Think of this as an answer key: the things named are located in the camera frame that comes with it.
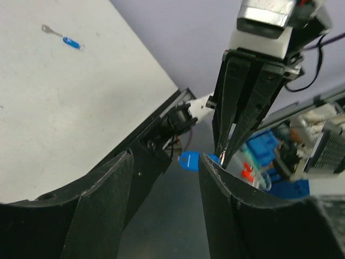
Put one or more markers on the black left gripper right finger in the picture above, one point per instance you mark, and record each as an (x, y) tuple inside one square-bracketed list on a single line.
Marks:
[(244, 222)]

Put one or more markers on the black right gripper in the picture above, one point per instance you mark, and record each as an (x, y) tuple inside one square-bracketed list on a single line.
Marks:
[(246, 87)]

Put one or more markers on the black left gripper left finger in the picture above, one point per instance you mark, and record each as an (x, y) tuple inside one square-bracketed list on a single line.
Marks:
[(83, 219)]

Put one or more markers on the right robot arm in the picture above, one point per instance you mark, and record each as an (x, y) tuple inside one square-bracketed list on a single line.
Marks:
[(182, 118)]

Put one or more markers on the dark blue key tag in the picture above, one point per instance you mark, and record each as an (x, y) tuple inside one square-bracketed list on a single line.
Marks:
[(72, 43)]

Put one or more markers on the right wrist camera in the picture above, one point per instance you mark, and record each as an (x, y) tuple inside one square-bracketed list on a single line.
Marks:
[(275, 28)]

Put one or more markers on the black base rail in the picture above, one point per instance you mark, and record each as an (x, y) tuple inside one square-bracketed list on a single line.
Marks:
[(149, 133)]

